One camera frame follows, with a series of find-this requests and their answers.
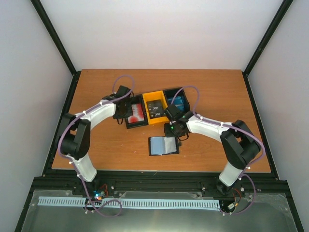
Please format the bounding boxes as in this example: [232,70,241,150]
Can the red white credit cards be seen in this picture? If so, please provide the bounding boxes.
[127,103,144,124]

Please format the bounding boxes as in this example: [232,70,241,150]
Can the black bin with red cards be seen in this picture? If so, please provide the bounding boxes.
[125,94,148,129]

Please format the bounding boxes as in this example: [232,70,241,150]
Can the black card holder wallet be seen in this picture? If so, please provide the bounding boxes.
[148,137,181,156]

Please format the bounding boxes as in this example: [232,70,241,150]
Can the black bin with blue cards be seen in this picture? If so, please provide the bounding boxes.
[163,87,190,113]

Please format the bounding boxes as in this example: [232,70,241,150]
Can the yellow bin with black cards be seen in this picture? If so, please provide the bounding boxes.
[142,90,168,125]

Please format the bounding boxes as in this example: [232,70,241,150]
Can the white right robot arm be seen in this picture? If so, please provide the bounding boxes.
[166,112,265,187]

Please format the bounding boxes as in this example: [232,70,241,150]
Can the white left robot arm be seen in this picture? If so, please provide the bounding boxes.
[56,96,132,195]

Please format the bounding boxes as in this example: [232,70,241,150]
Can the blue cards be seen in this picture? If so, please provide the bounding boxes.
[173,96,187,112]

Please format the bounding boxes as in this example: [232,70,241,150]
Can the black vip cards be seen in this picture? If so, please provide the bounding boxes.
[146,100,164,119]

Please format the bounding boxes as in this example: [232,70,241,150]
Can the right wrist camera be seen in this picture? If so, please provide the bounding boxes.
[164,104,184,121]

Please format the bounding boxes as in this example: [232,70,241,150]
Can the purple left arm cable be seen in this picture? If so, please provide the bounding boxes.
[57,74,136,218]

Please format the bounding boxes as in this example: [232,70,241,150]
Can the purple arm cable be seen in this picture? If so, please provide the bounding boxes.
[172,85,266,216]
[57,74,136,218]

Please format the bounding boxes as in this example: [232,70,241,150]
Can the black frame post left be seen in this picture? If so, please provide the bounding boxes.
[30,0,78,76]

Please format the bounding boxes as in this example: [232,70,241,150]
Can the black frame post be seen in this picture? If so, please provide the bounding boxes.
[243,0,294,76]
[30,0,78,76]

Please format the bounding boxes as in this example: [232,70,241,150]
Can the light blue cable duct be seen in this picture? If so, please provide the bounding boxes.
[37,196,220,211]

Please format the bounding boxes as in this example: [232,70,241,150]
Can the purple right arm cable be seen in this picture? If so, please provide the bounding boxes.
[172,85,266,216]

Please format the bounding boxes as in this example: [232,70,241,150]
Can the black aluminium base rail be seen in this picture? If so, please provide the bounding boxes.
[30,170,291,196]

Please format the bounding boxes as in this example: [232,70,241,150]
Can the black frame post right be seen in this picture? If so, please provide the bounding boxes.
[243,0,294,76]

